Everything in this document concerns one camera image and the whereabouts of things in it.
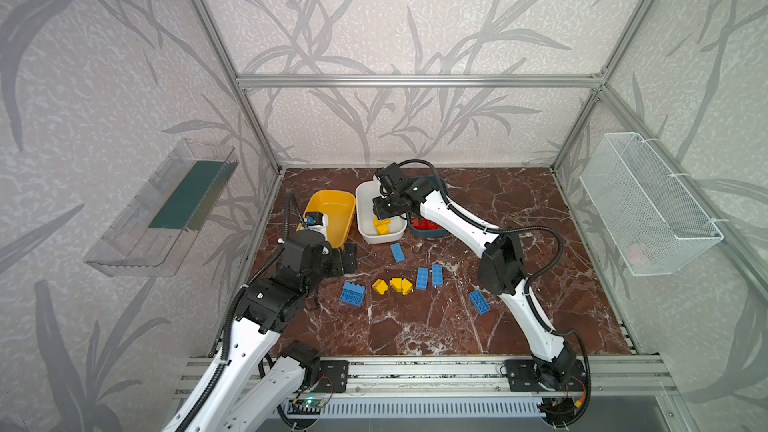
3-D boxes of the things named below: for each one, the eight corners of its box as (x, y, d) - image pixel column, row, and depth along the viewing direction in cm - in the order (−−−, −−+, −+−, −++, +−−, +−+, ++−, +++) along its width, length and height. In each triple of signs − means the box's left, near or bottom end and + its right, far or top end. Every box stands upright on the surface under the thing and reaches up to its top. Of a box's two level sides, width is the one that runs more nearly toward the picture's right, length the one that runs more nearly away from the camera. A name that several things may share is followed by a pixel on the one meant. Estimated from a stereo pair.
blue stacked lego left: (339, 301, 88) (338, 298, 86) (346, 284, 92) (345, 280, 89) (361, 307, 87) (360, 304, 85) (367, 290, 90) (367, 286, 88)
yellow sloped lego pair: (388, 285, 91) (388, 281, 88) (395, 276, 93) (395, 272, 90) (407, 298, 88) (407, 294, 86) (413, 288, 90) (414, 284, 88)
